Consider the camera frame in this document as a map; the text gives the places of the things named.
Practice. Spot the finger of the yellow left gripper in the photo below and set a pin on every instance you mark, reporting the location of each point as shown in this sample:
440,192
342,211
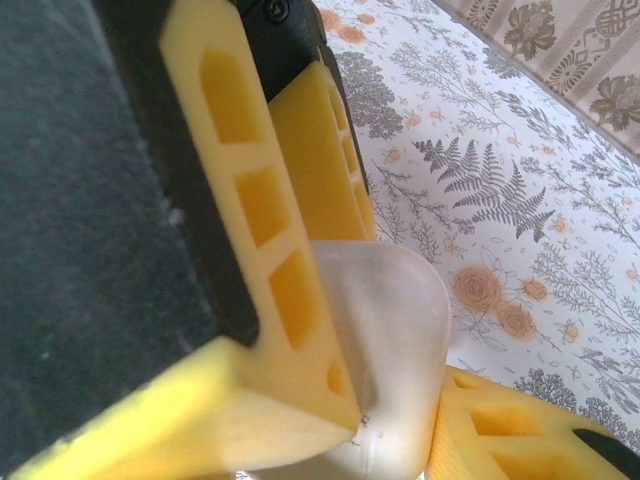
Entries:
320,150
125,200

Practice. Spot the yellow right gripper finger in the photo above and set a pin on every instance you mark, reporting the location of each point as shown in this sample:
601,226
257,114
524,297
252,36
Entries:
525,440

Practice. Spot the white earbuds charging case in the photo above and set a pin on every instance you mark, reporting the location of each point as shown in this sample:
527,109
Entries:
395,325

